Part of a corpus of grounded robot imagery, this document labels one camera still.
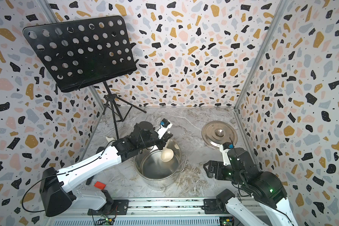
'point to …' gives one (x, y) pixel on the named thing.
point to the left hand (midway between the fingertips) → (172, 134)
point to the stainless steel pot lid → (214, 133)
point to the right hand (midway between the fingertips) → (210, 167)
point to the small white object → (108, 139)
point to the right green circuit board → (227, 221)
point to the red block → (100, 185)
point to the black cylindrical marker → (100, 149)
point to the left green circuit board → (107, 221)
